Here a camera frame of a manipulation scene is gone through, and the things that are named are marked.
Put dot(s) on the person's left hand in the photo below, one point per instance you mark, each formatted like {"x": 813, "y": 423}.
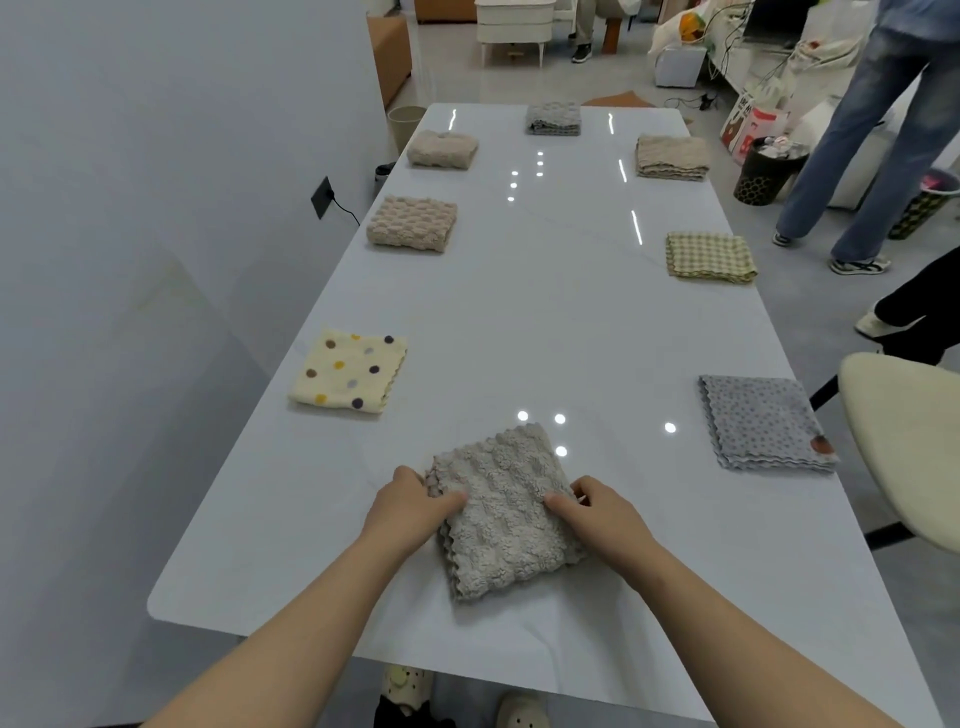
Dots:
{"x": 405, "y": 517}

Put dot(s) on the person's right hand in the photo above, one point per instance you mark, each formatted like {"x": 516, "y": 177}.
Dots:
{"x": 607, "y": 525}

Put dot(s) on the grey fluffy towel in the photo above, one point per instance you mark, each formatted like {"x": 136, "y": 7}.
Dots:
{"x": 502, "y": 487}
{"x": 553, "y": 118}

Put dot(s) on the yellow polka dot cloth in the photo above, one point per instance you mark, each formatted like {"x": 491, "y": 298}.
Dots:
{"x": 349, "y": 371}

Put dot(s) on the grey floral cloth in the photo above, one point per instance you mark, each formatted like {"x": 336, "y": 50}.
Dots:
{"x": 765, "y": 424}

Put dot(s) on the green checked cloth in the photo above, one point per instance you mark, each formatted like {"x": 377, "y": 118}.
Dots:
{"x": 711, "y": 257}

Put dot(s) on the beige textured towel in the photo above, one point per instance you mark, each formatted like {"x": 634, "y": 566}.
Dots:
{"x": 412, "y": 223}
{"x": 673, "y": 157}
{"x": 442, "y": 148}

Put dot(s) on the person's left forearm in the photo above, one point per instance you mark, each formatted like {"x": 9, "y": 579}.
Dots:
{"x": 277, "y": 652}

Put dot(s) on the person's right forearm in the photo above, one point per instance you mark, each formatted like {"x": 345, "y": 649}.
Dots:
{"x": 750, "y": 645}

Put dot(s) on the person's black trousers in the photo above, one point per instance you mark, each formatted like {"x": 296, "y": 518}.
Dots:
{"x": 412, "y": 716}

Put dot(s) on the cream perforated clog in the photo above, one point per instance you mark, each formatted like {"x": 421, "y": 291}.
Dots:
{"x": 405, "y": 686}
{"x": 521, "y": 712}

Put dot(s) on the white marble table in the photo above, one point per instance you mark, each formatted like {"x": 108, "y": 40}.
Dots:
{"x": 540, "y": 322}

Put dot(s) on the cream seat chair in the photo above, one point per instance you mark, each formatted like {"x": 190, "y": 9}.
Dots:
{"x": 907, "y": 435}

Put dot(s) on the steel electric kettle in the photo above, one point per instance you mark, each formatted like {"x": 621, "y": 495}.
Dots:
{"x": 384, "y": 176}

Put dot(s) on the black patterned waste bin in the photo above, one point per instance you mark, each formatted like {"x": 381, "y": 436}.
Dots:
{"x": 922, "y": 210}
{"x": 769, "y": 176}

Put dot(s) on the cream plastic bin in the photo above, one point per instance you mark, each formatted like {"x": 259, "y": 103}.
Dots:
{"x": 405, "y": 127}

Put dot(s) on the white brown printed bag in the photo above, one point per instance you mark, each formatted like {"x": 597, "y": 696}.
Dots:
{"x": 733, "y": 120}

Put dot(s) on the brown floor mat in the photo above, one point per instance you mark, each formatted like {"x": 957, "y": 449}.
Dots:
{"x": 616, "y": 99}

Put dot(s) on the red and white bag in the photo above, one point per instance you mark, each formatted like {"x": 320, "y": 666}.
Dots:
{"x": 761, "y": 124}

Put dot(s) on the white storage box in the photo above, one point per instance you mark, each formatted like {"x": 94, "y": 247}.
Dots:
{"x": 817, "y": 124}

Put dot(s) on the white cube box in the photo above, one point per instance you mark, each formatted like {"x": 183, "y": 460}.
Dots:
{"x": 679, "y": 66}

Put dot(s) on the brown wooden furniture piece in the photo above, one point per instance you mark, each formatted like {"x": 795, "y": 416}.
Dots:
{"x": 388, "y": 52}

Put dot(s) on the white media console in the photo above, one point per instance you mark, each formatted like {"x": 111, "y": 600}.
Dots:
{"x": 765, "y": 67}

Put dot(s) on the white side table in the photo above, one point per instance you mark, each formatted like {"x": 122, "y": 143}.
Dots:
{"x": 514, "y": 26}

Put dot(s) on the white orange printed plastic bag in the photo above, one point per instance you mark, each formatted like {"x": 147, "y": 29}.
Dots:
{"x": 686, "y": 26}

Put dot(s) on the dark flat screen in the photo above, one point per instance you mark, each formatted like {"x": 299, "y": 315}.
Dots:
{"x": 776, "y": 19}

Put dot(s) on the black wall socket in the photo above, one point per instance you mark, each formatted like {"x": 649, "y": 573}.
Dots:
{"x": 323, "y": 197}

